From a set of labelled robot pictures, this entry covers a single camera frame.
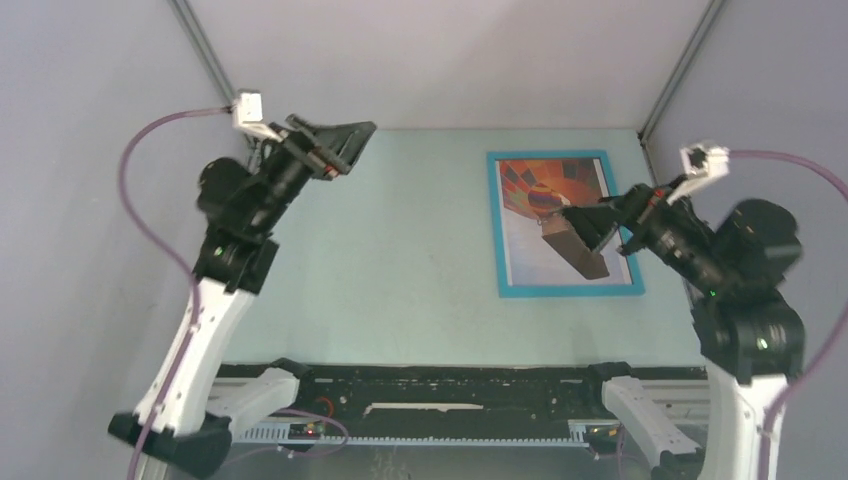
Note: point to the small circuit board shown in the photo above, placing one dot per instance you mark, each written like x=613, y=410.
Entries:
x=306, y=431
x=603, y=441

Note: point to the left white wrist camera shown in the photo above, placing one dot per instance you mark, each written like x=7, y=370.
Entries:
x=248, y=116

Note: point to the hot air balloon photo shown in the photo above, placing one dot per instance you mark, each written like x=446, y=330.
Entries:
x=550, y=218

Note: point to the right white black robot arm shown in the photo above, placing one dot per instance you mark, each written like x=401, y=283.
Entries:
x=751, y=340

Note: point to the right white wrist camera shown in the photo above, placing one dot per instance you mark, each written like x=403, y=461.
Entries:
x=703, y=164

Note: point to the wooden picture frame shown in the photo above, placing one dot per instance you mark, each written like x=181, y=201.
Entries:
x=493, y=225

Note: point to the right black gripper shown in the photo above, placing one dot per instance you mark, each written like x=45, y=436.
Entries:
x=596, y=222

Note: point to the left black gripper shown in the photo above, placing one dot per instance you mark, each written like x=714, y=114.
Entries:
x=331, y=151

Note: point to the right small circuit board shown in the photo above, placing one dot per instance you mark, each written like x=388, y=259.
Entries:
x=603, y=441

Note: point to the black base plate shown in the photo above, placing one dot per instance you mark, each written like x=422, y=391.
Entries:
x=457, y=403

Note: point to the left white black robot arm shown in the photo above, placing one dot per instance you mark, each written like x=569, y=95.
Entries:
x=176, y=422

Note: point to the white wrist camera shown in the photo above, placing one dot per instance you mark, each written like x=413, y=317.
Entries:
x=703, y=164
x=248, y=116

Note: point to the left small circuit board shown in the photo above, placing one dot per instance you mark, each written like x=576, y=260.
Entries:
x=306, y=431

